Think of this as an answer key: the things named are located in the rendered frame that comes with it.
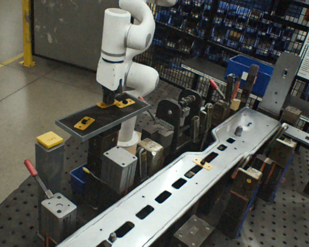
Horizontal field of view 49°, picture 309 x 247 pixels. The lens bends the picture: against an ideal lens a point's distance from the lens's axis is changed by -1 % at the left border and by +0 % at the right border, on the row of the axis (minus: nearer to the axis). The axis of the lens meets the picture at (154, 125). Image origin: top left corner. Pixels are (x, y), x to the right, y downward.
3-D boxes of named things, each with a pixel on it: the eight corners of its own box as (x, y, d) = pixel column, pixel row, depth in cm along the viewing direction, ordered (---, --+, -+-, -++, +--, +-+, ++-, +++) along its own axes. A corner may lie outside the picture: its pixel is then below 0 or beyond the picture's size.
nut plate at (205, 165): (213, 166, 138) (214, 164, 137) (208, 171, 135) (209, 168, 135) (195, 157, 142) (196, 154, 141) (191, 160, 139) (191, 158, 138)
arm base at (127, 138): (96, 139, 176) (101, 108, 167) (112, 123, 192) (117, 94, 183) (130, 152, 173) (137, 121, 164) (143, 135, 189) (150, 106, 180)
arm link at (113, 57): (95, 47, 116) (95, 55, 117) (113, 56, 111) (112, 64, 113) (114, 43, 121) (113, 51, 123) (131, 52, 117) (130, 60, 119)
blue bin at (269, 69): (269, 98, 198) (276, 77, 191) (222, 78, 212) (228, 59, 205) (278, 90, 210) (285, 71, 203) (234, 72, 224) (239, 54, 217)
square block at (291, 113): (275, 168, 198) (298, 115, 179) (262, 161, 201) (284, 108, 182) (279, 162, 203) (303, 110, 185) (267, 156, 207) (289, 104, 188)
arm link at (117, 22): (131, 49, 119) (106, 43, 120) (137, 11, 112) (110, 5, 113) (123, 56, 112) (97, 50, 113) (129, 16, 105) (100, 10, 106)
